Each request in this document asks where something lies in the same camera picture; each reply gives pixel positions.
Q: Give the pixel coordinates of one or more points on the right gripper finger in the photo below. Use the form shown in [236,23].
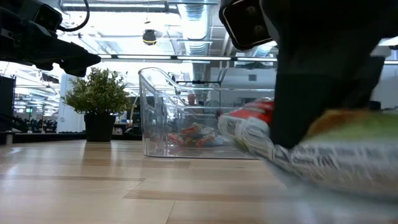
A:
[295,109]
[357,81]

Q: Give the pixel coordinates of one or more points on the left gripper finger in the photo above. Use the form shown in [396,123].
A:
[74,71]
[65,54]

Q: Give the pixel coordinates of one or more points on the red green granola bar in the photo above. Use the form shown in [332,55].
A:
[175,139]
[192,130]
[206,141]
[326,165]

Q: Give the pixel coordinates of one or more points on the green potted plant black pot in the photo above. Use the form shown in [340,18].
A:
[99,93]

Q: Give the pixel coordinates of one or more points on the black upright panel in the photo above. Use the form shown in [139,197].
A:
[7,102]

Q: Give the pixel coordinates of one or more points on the long ceiling light strip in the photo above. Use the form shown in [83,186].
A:
[171,58]

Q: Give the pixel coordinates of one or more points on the clear plastic storage bin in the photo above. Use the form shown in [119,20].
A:
[174,118]
[161,124]

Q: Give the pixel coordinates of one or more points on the person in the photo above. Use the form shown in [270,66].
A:
[191,99]

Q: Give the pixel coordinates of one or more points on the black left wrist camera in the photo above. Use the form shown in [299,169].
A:
[48,17]

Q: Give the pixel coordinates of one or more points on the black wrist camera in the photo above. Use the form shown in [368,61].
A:
[48,17]
[245,23]

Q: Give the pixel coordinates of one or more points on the silver slanted ceiling duct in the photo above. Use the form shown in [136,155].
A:
[264,49]

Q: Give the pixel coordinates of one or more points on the black aluminium table frame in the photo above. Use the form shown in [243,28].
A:
[46,137]

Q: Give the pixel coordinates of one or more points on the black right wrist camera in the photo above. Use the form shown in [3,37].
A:
[245,23]

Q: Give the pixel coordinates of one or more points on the black ceiling dome camera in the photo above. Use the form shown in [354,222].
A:
[149,37]

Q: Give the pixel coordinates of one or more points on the silver round ceiling duct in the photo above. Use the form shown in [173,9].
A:
[195,25]

